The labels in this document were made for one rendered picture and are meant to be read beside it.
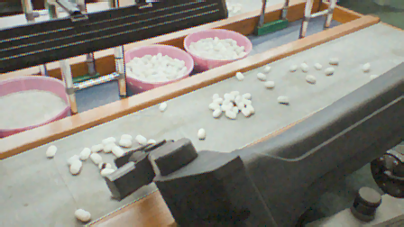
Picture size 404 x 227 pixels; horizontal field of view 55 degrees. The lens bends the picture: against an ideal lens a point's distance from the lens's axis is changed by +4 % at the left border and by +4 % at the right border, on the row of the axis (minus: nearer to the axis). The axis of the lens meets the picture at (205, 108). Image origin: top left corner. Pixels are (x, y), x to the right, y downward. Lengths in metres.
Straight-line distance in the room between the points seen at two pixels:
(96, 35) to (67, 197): 0.37
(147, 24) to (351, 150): 0.66
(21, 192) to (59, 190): 0.08
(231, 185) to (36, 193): 0.75
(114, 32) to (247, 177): 0.64
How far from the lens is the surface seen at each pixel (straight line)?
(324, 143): 0.30
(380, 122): 0.33
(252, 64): 1.40
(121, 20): 0.88
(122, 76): 1.15
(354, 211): 1.33
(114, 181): 0.75
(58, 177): 1.01
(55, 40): 0.83
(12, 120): 1.23
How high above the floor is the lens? 1.44
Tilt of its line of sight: 36 degrees down
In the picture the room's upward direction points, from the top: 4 degrees clockwise
